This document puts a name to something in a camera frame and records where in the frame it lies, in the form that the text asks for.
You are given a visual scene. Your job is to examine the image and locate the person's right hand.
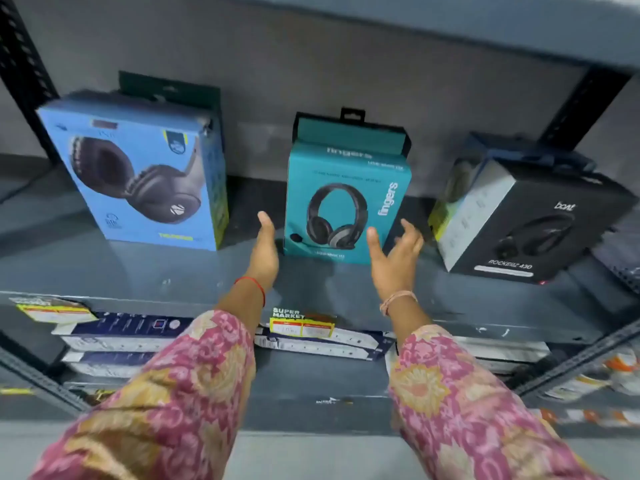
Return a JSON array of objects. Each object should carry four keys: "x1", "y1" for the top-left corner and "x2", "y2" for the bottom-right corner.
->
[{"x1": 366, "y1": 218, "x2": 425, "y2": 301}]

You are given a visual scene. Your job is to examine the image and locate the person's left hand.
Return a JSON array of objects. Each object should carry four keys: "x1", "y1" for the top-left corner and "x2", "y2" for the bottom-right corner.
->
[{"x1": 239, "y1": 210, "x2": 280, "y2": 291}]

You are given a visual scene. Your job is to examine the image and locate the grey metal shelf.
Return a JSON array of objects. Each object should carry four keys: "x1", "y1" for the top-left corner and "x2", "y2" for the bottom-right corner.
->
[{"x1": 0, "y1": 153, "x2": 640, "y2": 345}]

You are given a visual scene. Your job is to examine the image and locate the blue headphone box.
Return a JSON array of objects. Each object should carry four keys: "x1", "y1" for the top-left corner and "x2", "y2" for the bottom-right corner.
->
[
  {"x1": 36, "y1": 89, "x2": 230, "y2": 251},
  {"x1": 429, "y1": 132, "x2": 599, "y2": 241}
]

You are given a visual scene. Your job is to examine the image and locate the black boat headphone box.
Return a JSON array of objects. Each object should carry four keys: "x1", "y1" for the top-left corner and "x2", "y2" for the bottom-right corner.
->
[{"x1": 435, "y1": 157, "x2": 639, "y2": 285}]

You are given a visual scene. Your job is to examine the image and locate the person's right forearm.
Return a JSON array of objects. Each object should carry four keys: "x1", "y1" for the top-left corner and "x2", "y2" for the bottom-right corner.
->
[{"x1": 382, "y1": 294, "x2": 601, "y2": 480}]

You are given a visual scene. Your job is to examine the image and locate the person's left forearm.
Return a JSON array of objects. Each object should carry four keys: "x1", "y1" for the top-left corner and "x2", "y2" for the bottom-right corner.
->
[{"x1": 29, "y1": 279, "x2": 266, "y2": 480}]

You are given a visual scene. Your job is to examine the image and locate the grey metal shelf board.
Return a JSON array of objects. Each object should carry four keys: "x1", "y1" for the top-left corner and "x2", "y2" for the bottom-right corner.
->
[
  {"x1": 225, "y1": 0, "x2": 640, "y2": 71},
  {"x1": 0, "y1": 339, "x2": 640, "y2": 435}
]

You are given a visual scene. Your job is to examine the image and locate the red thread wristband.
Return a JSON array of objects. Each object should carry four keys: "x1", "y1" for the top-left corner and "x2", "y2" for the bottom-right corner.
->
[{"x1": 233, "y1": 276, "x2": 267, "y2": 308}]

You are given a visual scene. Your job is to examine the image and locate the yellow red price tag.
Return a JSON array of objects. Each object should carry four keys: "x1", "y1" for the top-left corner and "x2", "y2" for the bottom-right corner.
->
[
  {"x1": 269, "y1": 307, "x2": 335, "y2": 339},
  {"x1": 9, "y1": 296, "x2": 99, "y2": 324}
]

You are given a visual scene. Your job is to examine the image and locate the navy white power strip box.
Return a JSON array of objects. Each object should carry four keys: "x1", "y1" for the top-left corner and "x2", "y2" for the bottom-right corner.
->
[
  {"x1": 253, "y1": 339, "x2": 381, "y2": 362},
  {"x1": 62, "y1": 350, "x2": 156, "y2": 378},
  {"x1": 255, "y1": 324, "x2": 396, "y2": 353},
  {"x1": 385, "y1": 334, "x2": 551, "y2": 375},
  {"x1": 52, "y1": 310, "x2": 196, "y2": 353}
]

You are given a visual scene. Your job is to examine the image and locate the grey perforated upright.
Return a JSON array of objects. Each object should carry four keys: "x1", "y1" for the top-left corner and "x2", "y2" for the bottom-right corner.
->
[
  {"x1": 515, "y1": 319, "x2": 640, "y2": 395},
  {"x1": 0, "y1": 334, "x2": 91, "y2": 413}
]

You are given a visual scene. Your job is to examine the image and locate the orange white packets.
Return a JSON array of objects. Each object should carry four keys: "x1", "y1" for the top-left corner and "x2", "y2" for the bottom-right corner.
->
[{"x1": 529, "y1": 344, "x2": 640, "y2": 428}]

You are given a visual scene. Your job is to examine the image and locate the black perforated upright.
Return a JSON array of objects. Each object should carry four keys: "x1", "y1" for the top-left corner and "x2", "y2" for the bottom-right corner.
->
[
  {"x1": 0, "y1": 0, "x2": 61, "y2": 163},
  {"x1": 539, "y1": 67, "x2": 631, "y2": 148}
]

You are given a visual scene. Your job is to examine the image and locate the beige thread bracelet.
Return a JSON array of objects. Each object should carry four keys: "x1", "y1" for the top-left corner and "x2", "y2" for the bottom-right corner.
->
[{"x1": 379, "y1": 290, "x2": 419, "y2": 317}]

